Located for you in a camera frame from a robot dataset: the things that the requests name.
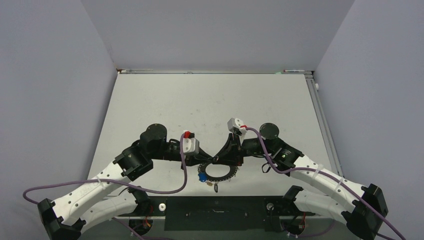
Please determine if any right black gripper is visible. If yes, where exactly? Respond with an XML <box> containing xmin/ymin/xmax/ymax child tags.
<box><xmin>212</xmin><ymin>131</ymin><xmax>273</xmax><ymax>167</ymax></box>

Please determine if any perforated metal keyring disc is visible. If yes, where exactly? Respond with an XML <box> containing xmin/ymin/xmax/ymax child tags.
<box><xmin>197</xmin><ymin>163</ymin><xmax>239</xmax><ymax>182</ymax></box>

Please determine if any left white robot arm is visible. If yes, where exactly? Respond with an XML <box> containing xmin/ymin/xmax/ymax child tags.
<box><xmin>37</xmin><ymin>123</ymin><xmax>214</xmax><ymax>240</ymax></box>

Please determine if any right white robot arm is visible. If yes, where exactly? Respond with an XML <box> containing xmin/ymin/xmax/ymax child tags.
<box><xmin>212</xmin><ymin>122</ymin><xmax>389</xmax><ymax>240</ymax></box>

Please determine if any blue key tag on disc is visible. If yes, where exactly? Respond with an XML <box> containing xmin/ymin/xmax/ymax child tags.
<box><xmin>198</xmin><ymin>172</ymin><xmax>208</xmax><ymax>183</ymax></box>

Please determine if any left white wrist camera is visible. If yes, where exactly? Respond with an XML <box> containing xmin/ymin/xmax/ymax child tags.
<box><xmin>180</xmin><ymin>131</ymin><xmax>200</xmax><ymax>156</ymax></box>

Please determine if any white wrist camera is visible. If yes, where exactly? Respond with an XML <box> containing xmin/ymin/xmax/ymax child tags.
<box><xmin>180</xmin><ymin>131</ymin><xmax>200</xmax><ymax>156</ymax></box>
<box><xmin>227</xmin><ymin>117</ymin><xmax>247</xmax><ymax>136</ymax></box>

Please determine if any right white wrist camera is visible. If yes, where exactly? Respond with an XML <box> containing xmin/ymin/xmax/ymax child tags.
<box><xmin>227</xmin><ymin>117</ymin><xmax>247</xmax><ymax>136</ymax></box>

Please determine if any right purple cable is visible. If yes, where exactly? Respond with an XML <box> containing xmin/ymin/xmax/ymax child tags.
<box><xmin>243</xmin><ymin>126</ymin><xmax>407</xmax><ymax>240</ymax></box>

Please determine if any aluminium frame rail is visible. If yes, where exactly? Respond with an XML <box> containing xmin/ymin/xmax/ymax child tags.
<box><xmin>304</xmin><ymin>71</ymin><xmax>344</xmax><ymax>176</ymax></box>

